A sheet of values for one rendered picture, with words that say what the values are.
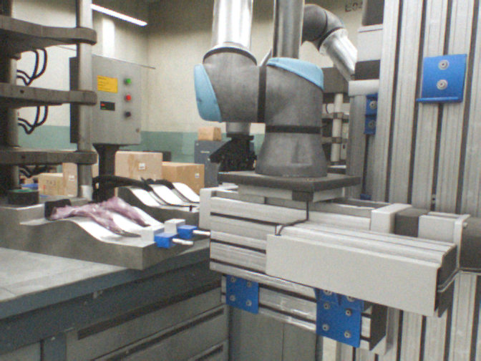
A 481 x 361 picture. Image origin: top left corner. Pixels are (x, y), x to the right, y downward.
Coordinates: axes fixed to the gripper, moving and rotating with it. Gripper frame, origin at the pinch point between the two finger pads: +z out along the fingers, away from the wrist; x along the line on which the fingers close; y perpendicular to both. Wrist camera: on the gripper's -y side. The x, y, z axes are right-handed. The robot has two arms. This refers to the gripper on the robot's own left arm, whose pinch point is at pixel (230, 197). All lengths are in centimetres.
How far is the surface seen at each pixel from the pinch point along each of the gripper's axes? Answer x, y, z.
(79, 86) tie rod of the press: -10, -79, -38
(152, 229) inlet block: -33.9, 7.0, 4.3
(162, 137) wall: 510, -740, -13
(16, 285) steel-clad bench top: -64, 3, 12
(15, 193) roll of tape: -52, -31, -2
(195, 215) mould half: -12.1, -2.8, 4.9
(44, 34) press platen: -21, -86, -57
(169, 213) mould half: -13.6, -13.5, 5.4
